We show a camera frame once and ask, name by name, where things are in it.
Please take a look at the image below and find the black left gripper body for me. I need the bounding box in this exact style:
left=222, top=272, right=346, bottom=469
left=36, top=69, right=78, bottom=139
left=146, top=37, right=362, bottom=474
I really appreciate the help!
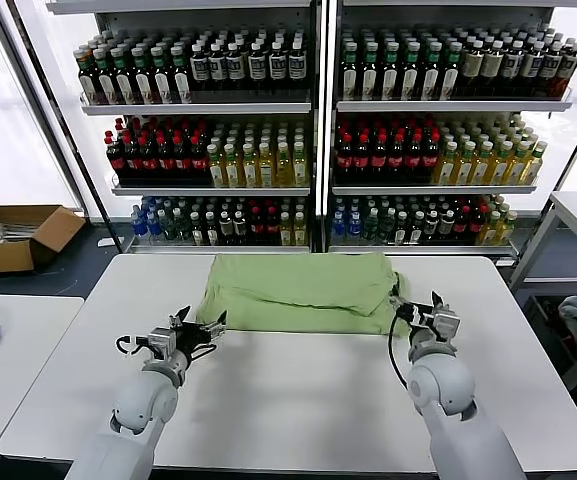
left=174, top=322, right=218, bottom=363

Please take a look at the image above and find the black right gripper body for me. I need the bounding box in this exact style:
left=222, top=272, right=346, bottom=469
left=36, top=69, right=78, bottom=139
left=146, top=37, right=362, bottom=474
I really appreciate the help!
left=403, top=302, right=437, bottom=333

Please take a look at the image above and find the green polo shirt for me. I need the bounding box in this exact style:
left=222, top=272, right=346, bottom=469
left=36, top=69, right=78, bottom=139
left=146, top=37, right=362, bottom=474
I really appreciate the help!
left=195, top=252, right=412, bottom=337

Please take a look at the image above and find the white shelf board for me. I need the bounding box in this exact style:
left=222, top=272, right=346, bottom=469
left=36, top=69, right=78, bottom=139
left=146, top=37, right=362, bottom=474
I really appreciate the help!
left=341, top=0, right=577, bottom=10
left=111, top=174, right=313, bottom=197
left=331, top=174, right=540, bottom=196
left=80, top=92, right=314, bottom=118
left=47, top=0, right=315, bottom=16
left=335, top=89, right=575, bottom=114
left=327, top=234, right=519, bottom=257
left=123, top=234, right=313, bottom=256

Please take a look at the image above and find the cola bottle red cap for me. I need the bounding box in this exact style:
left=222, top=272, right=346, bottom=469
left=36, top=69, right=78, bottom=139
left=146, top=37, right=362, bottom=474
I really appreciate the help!
left=190, top=137, right=209, bottom=184
left=406, top=131, right=425, bottom=182
left=388, top=131, right=407, bottom=182
left=157, top=137, right=176, bottom=184
left=454, top=204, right=471, bottom=245
left=469, top=204, right=486, bottom=245
left=423, top=131, right=442, bottom=182
left=265, top=202, right=280, bottom=246
left=174, top=135, right=193, bottom=184
left=353, top=131, right=373, bottom=182
left=371, top=131, right=390, bottom=182
left=106, top=130, right=128, bottom=182
left=140, top=137, right=159, bottom=184
left=251, top=202, right=267, bottom=246
left=123, top=135, right=143, bottom=184
left=336, top=131, right=355, bottom=182

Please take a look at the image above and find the white shelving unit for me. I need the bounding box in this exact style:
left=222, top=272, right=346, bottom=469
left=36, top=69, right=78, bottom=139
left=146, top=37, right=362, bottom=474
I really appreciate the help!
left=326, top=0, right=577, bottom=259
left=47, top=0, right=327, bottom=257

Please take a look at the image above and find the metal rods bundle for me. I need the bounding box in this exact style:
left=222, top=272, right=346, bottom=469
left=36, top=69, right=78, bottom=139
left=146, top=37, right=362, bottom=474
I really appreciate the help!
left=0, top=222, right=39, bottom=245

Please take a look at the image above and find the dark bottle green cap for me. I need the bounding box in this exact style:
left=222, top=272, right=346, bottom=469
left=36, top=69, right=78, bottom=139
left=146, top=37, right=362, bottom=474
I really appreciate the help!
left=150, top=47, right=174, bottom=106
left=77, top=47, right=100, bottom=105
left=441, top=42, right=462, bottom=101
left=111, top=47, right=137, bottom=106
left=421, top=42, right=442, bottom=101
left=132, top=47, right=155, bottom=106
left=341, top=42, right=360, bottom=101
left=170, top=46, right=193, bottom=105
left=401, top=42, right=422, bottom=101
left=381, top=42, right=401, bottom=101
left=93, top=48, right=118, bottom=106
left=361, top=42, right=380, bottom=101

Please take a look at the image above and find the dark bottle cream label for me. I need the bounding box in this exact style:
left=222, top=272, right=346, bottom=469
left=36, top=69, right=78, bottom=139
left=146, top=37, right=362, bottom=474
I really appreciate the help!
left=460, top=40, right=485, bottom=99
left=480, top=40, right=505, bottom=99

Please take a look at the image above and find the dark bottle white label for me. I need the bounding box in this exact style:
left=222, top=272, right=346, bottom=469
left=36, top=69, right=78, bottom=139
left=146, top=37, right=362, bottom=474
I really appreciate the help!
left=268, top=42, right=289, bottom=92
left=248, top=42, right=269, bottom=92
left=288, top=41, right=308, bottom=92
left=208, top=43, right=229, bottom=92
left=190, top=43, right=211, bottom=92
left=499, top=40, right=525, bottom=99
left=518, top=40, right=545, bottom=99
left=227, top=42, right=248, bottom=92
left=537, top=41, right=565, bottom=99

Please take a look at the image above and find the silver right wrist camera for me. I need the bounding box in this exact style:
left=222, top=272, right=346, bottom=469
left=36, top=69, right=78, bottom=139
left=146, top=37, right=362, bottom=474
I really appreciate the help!
left=430, top=308, right=463, bottom=346

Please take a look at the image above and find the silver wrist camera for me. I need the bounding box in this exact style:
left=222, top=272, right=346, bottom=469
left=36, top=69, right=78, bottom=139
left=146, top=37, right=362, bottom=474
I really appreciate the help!
left=430, top=308, right=463, bottom=346
left=147, top=327, right=178, bottom=359

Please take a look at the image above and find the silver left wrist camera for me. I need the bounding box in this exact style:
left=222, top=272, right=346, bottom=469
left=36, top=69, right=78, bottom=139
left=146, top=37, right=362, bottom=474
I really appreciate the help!
left=147, top=327, right=178, bottom=359

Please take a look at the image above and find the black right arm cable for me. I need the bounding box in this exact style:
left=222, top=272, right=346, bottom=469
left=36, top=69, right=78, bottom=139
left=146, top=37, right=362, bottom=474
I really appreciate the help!
left=387, top=312, right=412, bottom=387

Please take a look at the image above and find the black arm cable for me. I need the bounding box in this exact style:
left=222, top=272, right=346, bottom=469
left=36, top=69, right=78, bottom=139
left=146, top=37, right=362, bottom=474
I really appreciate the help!
left=387, top=312, right=412, bottom=387
left=115, top=334, right=153, bottom=356

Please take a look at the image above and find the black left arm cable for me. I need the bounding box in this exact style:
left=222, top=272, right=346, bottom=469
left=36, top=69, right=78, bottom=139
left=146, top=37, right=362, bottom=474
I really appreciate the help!
left=115, top=334, right=153, bottom=356

